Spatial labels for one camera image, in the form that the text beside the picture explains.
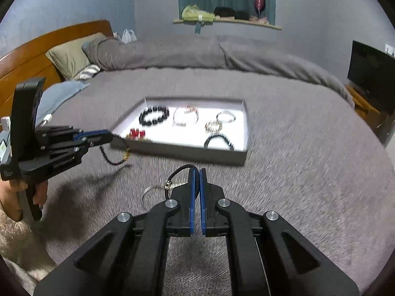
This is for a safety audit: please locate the dark red bead bracelet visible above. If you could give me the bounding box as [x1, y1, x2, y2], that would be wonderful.
[99, 133, 132, 166]

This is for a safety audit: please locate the silver wire bangle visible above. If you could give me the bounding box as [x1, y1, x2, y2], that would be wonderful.
[140, 183, 174, 204]

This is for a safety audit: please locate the black cord bracelet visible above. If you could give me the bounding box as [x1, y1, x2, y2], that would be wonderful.
[164, 163, 198, 201]

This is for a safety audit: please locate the grey jewelry tray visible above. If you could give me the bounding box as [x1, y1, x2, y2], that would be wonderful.
[111, 96, 249, 166]

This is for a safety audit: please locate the person's left hand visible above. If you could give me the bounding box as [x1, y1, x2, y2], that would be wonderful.
[0, 178, 50, 223]

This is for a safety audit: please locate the light blue cloth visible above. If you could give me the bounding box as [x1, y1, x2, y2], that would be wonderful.
[36, 80, 90, 126]

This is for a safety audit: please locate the striped pillow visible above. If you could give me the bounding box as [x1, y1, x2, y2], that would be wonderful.
[73, 64, 101, 81]

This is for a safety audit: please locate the olive green pillow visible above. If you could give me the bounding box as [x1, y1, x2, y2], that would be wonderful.
[45, 33, 106, 80]

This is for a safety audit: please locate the wooden headboard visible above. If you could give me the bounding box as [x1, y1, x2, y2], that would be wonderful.
[1, 20, 113, 116]

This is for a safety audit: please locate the grey duvet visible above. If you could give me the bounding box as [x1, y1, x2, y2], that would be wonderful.
[82, 36, 354, 106]

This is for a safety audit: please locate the beige fuzzy sleeve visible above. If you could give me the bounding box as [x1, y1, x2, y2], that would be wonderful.
[1, 211, 56, 295]

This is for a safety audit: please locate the white plastic bag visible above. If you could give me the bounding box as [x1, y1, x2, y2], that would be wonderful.
[121, 29, 137, 43]

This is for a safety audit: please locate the green cloth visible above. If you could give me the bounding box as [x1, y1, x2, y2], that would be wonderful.
[181, 5, 216, 23]

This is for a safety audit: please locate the wooden desk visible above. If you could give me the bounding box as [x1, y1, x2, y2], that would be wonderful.
[345, 85, 394, 147]

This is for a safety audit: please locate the black clothing on shelf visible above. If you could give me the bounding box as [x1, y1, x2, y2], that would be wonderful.
[214, 7, 250, 21]

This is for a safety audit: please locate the wooden window shelf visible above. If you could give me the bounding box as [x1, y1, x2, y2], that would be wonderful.
[173, 18, 282, 31]

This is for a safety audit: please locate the black monitor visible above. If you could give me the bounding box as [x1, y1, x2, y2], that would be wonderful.
[347, 41, 394, 114]

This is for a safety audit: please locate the pink wine glass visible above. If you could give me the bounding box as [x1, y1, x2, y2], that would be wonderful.
[254, 0, 266, 18]

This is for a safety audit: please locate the red and gold bracelet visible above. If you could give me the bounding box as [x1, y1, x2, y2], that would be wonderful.
[124, 127, 152, 142]

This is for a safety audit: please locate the large black bead bracelet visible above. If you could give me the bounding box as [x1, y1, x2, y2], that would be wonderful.
[138, 105, 171, 127]

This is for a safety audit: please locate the pink gold bangle bracelet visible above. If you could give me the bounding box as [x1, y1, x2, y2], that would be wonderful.
[172, 105, 200, 127]

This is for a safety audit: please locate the dark teal bead bracelet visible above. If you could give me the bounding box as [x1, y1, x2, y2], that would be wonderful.
[203, 133, 235, 152]

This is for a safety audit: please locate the thin silver grey bracelet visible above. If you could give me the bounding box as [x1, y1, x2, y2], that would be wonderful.
[216, 110, 237, 124]

